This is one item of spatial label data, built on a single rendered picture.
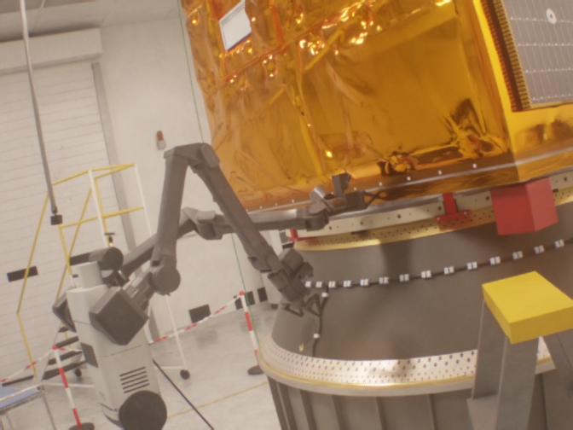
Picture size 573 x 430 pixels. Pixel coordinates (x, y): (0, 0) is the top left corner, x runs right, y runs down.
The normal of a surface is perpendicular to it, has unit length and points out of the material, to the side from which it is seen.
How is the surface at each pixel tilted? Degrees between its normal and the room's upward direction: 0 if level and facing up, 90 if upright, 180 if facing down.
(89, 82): 90
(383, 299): 62
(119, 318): 90
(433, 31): 85
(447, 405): 90
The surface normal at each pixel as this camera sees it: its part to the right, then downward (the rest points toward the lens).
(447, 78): -0.84, 0.22
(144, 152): 0.51, -0.08
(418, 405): -0.48, 0.15
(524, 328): -0.16, 0.08
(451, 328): -0.44, -0.34
